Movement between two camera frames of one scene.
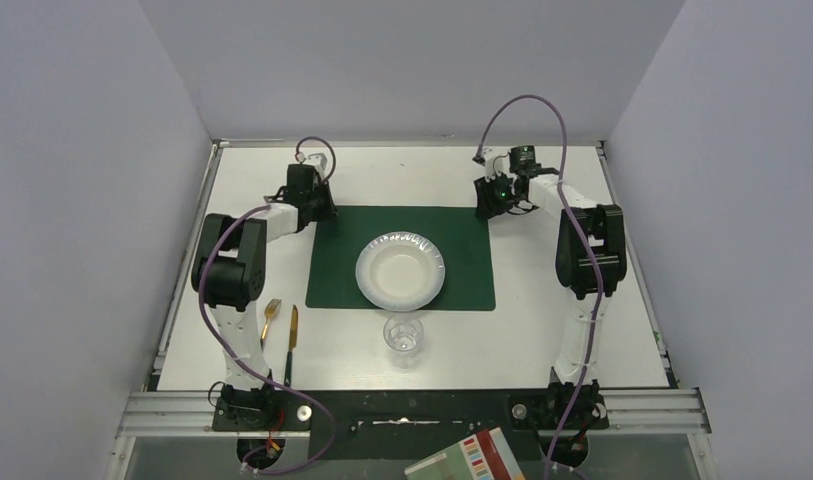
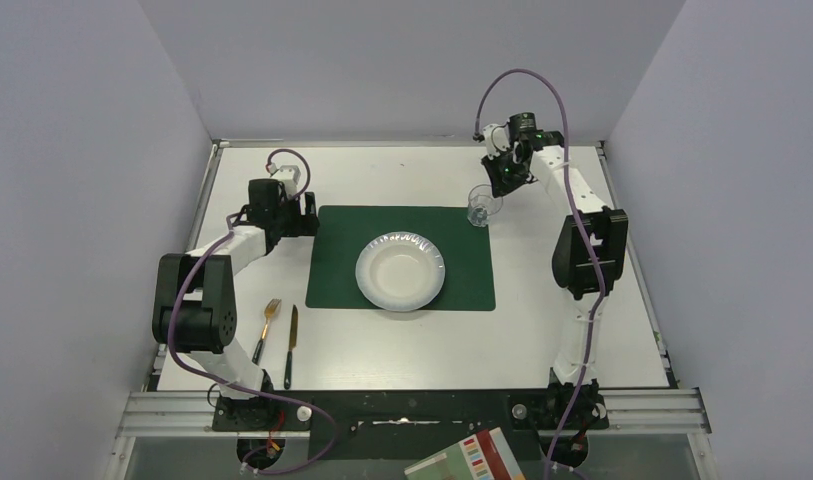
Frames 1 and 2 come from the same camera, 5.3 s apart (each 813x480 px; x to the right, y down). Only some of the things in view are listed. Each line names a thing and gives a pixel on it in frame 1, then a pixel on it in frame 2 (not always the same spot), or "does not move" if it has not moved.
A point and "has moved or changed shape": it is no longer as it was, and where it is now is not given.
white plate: (400, 271) does not move
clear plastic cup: (404, 337) has moved or changed shape
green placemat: (461, 235) does not move
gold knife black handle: (292, 344) does not move
